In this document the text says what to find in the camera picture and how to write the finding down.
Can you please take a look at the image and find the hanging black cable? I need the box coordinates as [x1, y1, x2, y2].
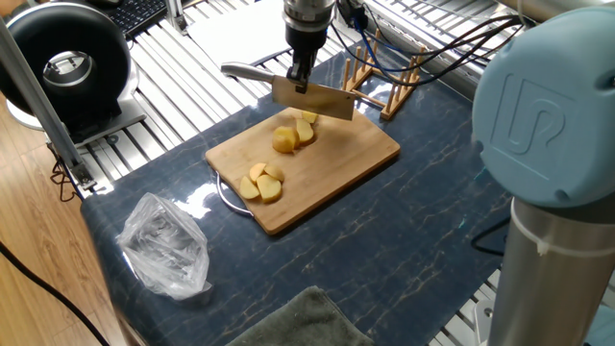
[470, 218, 510, 256]

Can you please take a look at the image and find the steel cleaver knife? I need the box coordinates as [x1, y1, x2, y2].
[220, 61, 357, 121]

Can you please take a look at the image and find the perforated aluminium plate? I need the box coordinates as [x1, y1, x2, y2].
[473, 297, 496, 346]

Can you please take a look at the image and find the black gripper cable bundle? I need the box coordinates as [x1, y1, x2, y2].
[331, 0, 525, 87]

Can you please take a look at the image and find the slanted aluminium post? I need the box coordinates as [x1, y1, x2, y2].
[0, 18, 97, 191]

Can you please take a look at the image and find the wooden cutting board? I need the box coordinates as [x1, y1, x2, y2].
[205, 86, 402, 236]

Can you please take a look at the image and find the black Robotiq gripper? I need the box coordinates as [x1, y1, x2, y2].
[284, 21, 332, 94]

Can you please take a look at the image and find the clear plastic bag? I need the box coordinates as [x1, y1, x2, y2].
[116, 192, 212, 302]

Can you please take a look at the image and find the short aluminium post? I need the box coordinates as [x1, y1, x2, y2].
[165, 0, 189, 36]

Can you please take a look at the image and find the white paper pad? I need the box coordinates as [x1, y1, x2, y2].
[185, 0, 318, 77]

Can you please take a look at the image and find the tangled black cable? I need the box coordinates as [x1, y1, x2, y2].
[49, 143, 82, 203]

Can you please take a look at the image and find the black keyboard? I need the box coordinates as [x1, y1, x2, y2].
[103, 0, 169, 38]

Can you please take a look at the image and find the black ring-shaped device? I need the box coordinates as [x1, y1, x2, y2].
[0, 2, 148, 148]

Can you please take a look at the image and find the potato half with skin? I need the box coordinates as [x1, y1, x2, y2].
[271, 126, 296, 155]

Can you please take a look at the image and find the wooden peg rack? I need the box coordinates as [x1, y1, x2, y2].
[337, 27, 428, 121]

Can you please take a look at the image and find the dark blue marbled mat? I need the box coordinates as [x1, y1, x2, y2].
[80, 40, 513, 346]

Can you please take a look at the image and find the black floor cable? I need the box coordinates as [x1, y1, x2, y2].
[0, 239, 111, 346]

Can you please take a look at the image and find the grey-green towel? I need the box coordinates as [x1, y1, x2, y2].
[225, 285, 376, 346]

